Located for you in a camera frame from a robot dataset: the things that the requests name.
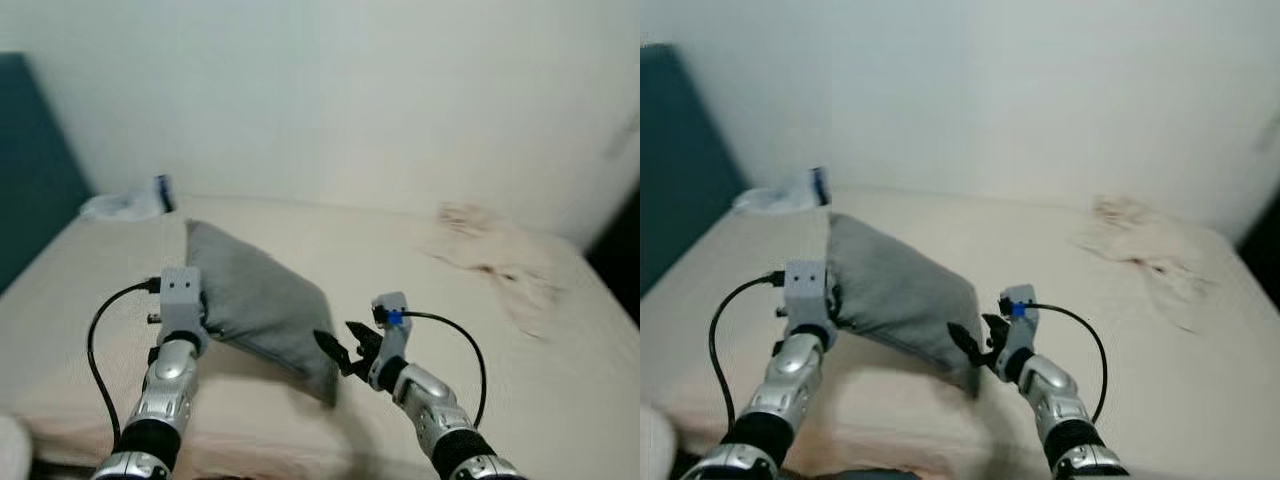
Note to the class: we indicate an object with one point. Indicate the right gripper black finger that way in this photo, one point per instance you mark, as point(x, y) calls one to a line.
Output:
point(993, 325)
point(335, 353)
point(362, 332)
point(968, 345)

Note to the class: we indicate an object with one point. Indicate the grey pillow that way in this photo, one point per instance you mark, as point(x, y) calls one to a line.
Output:
point(900, 295)
point(260, 305)

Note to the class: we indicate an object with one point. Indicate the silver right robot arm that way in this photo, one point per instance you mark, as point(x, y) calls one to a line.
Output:
point(430, 410)
point(1055, 400)

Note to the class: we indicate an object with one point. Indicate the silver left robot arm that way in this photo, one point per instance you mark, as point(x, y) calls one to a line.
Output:
point(790, 385)
point(165, 385)

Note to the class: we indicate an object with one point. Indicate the cream mattress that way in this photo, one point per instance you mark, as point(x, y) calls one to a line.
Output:
point(400, 260)
point(1050, 260)

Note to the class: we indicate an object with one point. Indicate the clear plastic package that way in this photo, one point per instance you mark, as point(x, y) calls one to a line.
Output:
point(780, 196)
point(125, 205)

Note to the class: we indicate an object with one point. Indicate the blue upholstered headboard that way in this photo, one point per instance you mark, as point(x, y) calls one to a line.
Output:
point(35, 170)
point(680, 170)

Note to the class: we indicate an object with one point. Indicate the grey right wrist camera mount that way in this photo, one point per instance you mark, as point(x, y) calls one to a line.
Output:
point(392, 330)
point(1020, 322)

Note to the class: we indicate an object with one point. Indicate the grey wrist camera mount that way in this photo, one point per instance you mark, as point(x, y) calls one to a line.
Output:
point(183, 295)
point(808, 290)
point(1020, 322)
point(392, 330)

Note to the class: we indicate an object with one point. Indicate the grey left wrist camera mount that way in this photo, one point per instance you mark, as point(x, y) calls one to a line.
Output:
point(183, 295)
point(808, 290)

